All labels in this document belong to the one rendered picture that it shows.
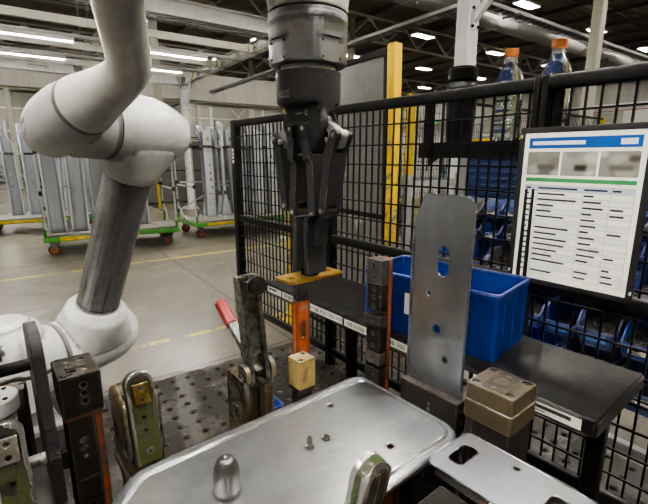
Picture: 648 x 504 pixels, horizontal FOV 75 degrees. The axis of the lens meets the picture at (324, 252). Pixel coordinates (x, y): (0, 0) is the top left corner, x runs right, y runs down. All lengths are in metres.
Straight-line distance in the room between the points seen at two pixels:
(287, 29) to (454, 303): 0.47
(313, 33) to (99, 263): 0.80
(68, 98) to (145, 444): 0.54
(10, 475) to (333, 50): 0.59
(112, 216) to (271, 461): 0.66
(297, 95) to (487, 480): 0.52
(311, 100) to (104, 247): 0.73
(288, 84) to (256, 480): 0.48
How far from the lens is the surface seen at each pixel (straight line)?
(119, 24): 0.57
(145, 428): 0.68
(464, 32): 4.87
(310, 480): 0.60
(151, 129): 0.95
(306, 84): 0.49
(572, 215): 0.92
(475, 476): 0.64
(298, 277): 0.53
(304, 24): 0.50
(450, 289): 0.72
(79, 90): 0.80
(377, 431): 0.69
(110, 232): 1.07
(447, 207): 0.71
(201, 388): 1.42
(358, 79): 2.77
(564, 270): 0.94
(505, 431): 0.72
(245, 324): 0.68
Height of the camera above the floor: 1.40
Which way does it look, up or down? 13 degrees down
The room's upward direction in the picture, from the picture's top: straight up
